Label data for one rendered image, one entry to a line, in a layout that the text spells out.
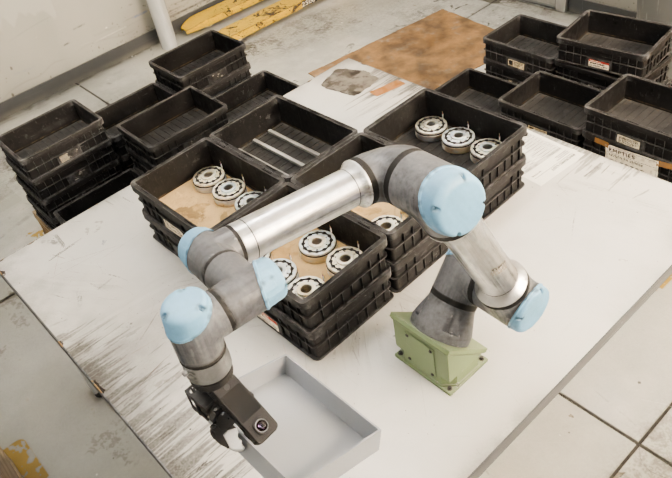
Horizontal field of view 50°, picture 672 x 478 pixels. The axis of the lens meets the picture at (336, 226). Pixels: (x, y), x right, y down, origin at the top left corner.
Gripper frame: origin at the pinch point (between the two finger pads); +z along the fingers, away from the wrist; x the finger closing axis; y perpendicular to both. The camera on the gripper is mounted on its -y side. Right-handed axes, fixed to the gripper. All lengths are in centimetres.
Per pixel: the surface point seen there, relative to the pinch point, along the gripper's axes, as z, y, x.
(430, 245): 29, 26, -82
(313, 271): 24, 41, -52
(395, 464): 36.8, -6.1, -28.0
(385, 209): 24, 42, -82
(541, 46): 69, 97, -257
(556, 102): 69, 65, -217
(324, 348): 34, 28, -40
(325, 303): 20, 27, -44
